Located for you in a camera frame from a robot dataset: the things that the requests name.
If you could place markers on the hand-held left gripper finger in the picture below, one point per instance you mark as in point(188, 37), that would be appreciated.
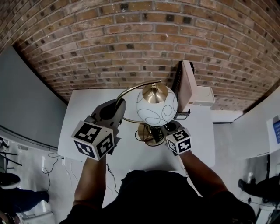
point(98, 108)
point(121, 111)

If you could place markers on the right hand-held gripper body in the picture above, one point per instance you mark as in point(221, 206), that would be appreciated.
point(179, 142)

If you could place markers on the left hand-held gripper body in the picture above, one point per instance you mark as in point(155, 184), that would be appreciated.
point(92, 135)

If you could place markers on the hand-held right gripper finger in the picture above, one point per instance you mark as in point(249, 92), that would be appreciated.
point(178, 126)

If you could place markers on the gold globe table lamp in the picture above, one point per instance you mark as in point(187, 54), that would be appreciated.
point(155, 109)

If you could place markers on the person's right forearm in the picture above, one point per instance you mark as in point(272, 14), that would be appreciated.
point(203, 177)

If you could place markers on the person's left forearm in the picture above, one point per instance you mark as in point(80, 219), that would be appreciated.
point(92, 181)

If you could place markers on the white desk with drawers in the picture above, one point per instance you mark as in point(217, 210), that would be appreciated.
point(135, 155)

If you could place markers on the white power strip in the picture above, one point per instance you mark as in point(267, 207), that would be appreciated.
point(63, 160)

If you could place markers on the black file holder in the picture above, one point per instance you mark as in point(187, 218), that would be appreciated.
point(176, 87)

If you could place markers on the pink file folder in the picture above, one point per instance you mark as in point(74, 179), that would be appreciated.
point(188, 87)

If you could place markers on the person's black clothing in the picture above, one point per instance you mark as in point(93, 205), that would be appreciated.
point(157, 199)

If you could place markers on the grey refrigerator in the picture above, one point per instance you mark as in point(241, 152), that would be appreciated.
point(26, 102)

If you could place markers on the white cabinet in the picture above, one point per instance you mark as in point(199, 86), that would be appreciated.
point(251, 135)

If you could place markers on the white stool black legs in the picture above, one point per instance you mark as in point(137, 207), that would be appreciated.
point(8, 182)

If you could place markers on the blue plastic crate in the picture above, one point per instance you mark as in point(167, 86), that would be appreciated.
point(276, 131)

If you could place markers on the white wall base panel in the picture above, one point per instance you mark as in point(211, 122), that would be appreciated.
point(225, 117)

